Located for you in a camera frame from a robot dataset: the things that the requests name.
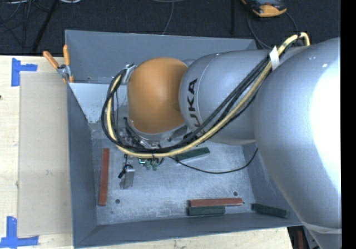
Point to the grey metal bin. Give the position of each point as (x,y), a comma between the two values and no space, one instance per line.
(167,186)

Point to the red-brown flat block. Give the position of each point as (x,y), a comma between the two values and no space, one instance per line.
(215,202)
(104,178)

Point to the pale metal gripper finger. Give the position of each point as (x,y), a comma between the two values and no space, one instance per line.
(128,178)

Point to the dark green flat block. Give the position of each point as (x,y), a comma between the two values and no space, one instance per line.
(269,210)
(205,210)
(194,154)

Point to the brown cardboard board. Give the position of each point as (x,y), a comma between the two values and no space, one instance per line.
(41,145)

